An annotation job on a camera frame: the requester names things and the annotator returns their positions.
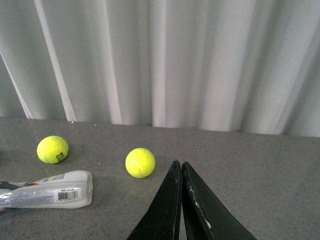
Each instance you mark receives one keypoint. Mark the middle printed tennis ball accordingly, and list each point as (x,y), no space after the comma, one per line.
(52,149)

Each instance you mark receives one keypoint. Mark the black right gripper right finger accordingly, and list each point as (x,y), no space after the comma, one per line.
(205,216)

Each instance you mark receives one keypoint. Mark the white pleated curtain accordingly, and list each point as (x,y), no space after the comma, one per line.
(222,65)

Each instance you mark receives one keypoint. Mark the right tennis ball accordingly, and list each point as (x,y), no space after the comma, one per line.
(140,163)

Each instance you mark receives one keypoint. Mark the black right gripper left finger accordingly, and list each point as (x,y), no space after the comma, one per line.
(162,219)

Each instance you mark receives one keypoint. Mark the clear tennis ball can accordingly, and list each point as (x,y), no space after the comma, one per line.
(70,190)

